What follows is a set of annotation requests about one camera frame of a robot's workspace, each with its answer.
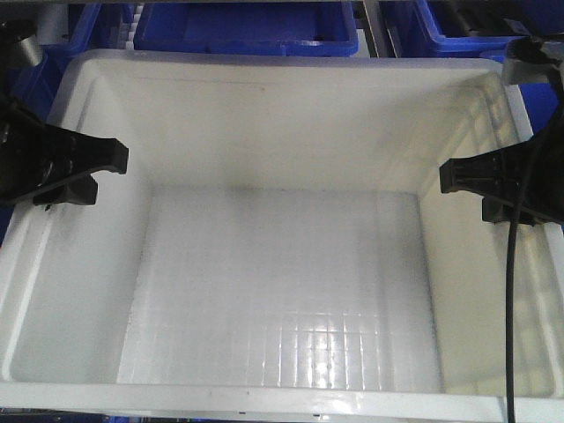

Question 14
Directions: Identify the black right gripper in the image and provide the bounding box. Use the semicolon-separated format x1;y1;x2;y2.
439;120;563;226

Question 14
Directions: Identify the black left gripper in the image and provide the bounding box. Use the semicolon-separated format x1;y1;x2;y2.
1;94;129;207

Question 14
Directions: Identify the white plastic tote bin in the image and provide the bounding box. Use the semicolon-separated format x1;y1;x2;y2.
0;48;564;422

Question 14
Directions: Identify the blue bin left shelf rear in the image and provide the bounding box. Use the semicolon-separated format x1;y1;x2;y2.
41;3;136;91

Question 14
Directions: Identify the blue bin shelf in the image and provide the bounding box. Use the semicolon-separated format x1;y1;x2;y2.
41;3;136;91
413;0;564;61

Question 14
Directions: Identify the blue bin right shelf rear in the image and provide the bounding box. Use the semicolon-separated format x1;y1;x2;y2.
413;0;564;61

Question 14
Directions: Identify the blue bin behind centre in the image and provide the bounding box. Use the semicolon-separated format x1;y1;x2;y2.
133;2;359;57

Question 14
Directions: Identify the white roller strip rear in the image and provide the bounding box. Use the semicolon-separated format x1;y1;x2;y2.
117;3;145;50

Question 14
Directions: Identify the black right cable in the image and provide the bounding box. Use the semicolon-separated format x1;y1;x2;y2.
504;131;545;423

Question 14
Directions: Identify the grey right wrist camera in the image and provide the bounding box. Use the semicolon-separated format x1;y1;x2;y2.
502;36;563;85

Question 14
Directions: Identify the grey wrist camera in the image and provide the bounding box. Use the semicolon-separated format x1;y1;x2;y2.
502;36;563;85
1;19;43;71

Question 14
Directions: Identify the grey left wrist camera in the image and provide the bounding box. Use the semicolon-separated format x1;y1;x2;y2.
1;19;43;71

